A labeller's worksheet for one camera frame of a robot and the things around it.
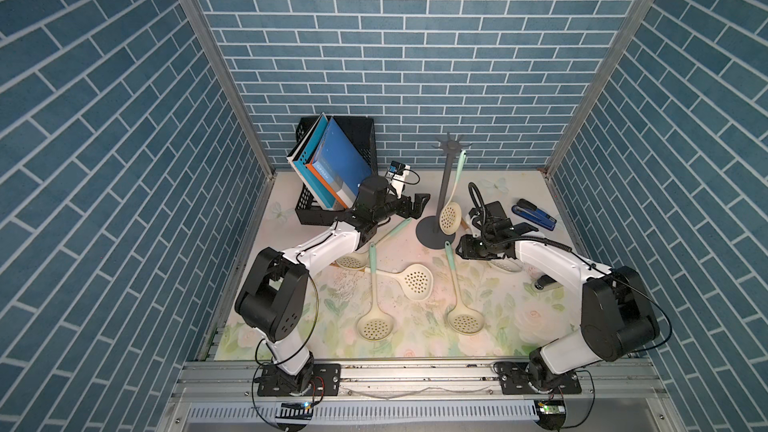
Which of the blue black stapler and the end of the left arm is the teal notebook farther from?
the blue black stapler

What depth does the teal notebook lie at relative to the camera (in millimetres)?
862

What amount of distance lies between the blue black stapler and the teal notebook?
0.68 m

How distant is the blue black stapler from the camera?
1058 mm
